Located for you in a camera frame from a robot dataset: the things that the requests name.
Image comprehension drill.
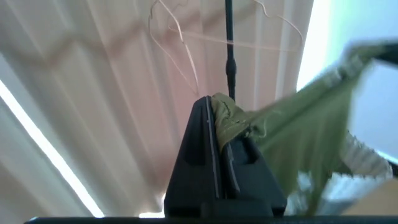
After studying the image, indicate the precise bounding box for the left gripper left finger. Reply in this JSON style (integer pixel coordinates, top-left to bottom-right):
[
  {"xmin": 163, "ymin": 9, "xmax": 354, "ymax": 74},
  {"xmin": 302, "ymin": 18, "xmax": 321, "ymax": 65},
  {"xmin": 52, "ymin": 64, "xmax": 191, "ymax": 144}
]
[{"xmin": 164, "ymin": 95, "xmax": 222, "ymax": 217}]

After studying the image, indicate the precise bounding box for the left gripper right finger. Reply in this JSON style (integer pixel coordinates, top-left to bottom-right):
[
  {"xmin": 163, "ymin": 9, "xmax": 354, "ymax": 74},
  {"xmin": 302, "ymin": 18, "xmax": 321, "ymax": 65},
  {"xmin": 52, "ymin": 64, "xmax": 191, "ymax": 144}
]
[{"xmin": 218, "ymin": 136, "xmax": 287, "ymax": 217}]

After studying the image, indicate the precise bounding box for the green printed shirt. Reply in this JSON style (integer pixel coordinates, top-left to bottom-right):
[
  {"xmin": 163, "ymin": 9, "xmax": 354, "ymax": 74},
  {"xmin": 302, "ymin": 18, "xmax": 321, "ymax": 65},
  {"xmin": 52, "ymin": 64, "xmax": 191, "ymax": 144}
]
[{"xmin": 211, "ymin": 39, "xmax": 396, "ymax": 217}]

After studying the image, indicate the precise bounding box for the black clothes rack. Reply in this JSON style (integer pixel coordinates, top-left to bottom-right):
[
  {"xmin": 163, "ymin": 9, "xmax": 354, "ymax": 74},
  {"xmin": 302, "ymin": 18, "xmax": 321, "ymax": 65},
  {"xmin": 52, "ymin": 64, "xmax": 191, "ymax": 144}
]
[{"xmin": 224, "ymin": 0, "xmax": 238, "ymax": 101}]

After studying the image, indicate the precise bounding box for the white laundry basket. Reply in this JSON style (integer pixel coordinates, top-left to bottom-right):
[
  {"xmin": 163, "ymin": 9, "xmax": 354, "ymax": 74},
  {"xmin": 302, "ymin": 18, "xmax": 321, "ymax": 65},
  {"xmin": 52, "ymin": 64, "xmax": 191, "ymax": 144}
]
[{"xmin": 285, "ymin": 129, "xmax": 398, "ymax": 217}]

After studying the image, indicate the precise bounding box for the beige curtain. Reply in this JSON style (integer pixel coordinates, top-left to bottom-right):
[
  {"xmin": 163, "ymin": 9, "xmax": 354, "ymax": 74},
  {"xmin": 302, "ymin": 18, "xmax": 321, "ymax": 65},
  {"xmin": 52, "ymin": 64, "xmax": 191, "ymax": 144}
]
[{"xmin": 0, "ymin": 0, "xmax": 315, "ymax": 218}]

